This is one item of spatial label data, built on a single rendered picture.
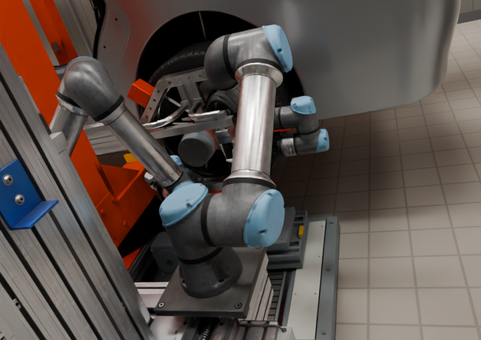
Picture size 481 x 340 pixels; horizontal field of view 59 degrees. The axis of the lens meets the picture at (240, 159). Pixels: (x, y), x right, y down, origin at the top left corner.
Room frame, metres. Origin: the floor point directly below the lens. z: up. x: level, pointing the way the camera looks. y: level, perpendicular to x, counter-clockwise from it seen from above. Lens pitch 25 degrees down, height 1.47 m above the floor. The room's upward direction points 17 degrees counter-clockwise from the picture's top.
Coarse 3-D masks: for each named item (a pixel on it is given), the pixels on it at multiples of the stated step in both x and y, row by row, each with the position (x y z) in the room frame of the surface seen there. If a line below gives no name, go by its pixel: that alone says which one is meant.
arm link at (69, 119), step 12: (72, 60) 1.23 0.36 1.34; (84, 60) 1.16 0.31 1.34; (96, 60) 1.23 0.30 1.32; (60, 84) 1.19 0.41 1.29; (60, 96) 1.16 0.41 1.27; (60, 108) 1.17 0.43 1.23; (72, 108) 1.15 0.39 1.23; (60, 120) 1.15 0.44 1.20; (72, 120) 1.16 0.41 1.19; (84, 120) 1.18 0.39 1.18; (72, 132) 1.16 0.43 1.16; (72, 144) 1.16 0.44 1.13
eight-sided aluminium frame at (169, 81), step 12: (180, 72) 1.69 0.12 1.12; (192, 72) 1.63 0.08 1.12; (204, 72) 1.61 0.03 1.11; (156, 84) 1.69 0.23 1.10; (168, 84) 1.67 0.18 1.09; (156, 96) 1.70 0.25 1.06; (156, 108) 1.71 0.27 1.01; (144, 120) 1.73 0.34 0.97; (204, 180) 1.71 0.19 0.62; (216, 180) 1.70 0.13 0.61
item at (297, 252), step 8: (296, 216) 1.91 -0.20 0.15; (304, 216) 1.89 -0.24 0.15; (296, 224) 1.82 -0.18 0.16; (304, 224) 1.79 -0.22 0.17; (296, 232) 1.78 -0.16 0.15; (304, 232) 1.76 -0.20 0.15; (296, 240) 1.72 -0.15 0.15; (304, 240) 1.72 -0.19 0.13; (288, 248) 1.64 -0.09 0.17; (296, 248) 1.63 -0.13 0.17; (304, 248) 1.68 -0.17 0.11; (272, 256) 1.62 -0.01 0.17; (280, 256) 1.61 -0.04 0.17; (288, 256) 1.59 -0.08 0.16; (296, 256) 1.58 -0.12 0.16; (272, 264) 1.62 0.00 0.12; (280, 264) 1.61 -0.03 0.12; (288, 264) 1.59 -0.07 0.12; (296, 264) 1.58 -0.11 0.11
